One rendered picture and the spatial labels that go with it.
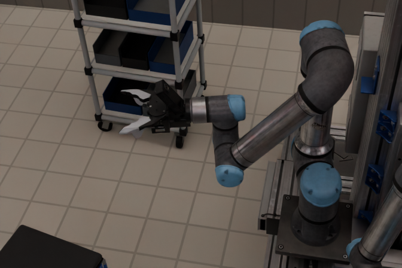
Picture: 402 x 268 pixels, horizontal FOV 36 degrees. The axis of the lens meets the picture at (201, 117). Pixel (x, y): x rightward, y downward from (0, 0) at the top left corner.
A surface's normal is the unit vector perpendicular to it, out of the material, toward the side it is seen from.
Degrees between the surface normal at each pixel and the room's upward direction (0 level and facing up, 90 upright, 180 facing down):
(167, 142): 0
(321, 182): 8
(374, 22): 0
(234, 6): 90
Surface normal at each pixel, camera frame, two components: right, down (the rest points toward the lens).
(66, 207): -0.04, -0.72
